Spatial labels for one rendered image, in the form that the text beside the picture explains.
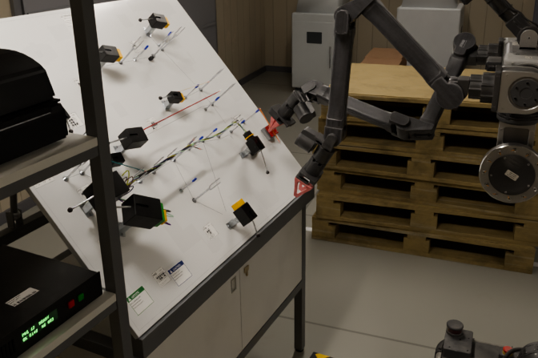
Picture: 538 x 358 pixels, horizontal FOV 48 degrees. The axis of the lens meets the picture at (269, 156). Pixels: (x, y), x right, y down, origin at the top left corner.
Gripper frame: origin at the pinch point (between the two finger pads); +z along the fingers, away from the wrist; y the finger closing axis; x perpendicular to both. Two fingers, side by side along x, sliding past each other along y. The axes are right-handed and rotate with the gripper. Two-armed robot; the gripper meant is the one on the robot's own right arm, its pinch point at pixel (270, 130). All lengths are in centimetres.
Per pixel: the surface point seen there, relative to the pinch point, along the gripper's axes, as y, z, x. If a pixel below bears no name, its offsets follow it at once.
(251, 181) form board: 11.3, 12.4, -15.3
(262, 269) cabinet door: 38, 34, -19
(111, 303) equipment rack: 25, 2, -108
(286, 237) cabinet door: 34.1, 30.4, 2.1
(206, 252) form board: 25, 15, -57
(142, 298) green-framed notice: 26, 15, -88
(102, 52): -46, -5, -55
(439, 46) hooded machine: -38, 54, 501
